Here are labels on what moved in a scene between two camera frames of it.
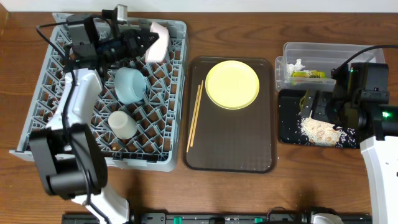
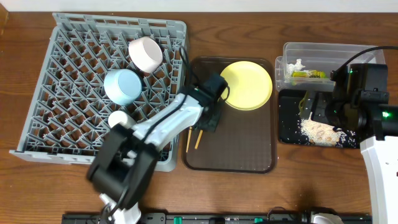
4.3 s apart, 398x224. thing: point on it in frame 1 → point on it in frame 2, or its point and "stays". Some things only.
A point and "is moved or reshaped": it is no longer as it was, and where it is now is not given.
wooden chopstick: [196, 114] is moved or reshaped
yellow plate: [232, 84] is moved or reshaped
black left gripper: [129, 43] → [207, 123]
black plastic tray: [290, 111] stays
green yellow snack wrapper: [310, 74] stays
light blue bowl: [130, 84] is moved or reshaped
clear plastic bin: [307, 66] stays
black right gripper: [328, 99] stays
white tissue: [291, 68] stays
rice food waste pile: [318, 132] stays
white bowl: [157, 51] is moved or reshaped
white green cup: [123, 126] stays
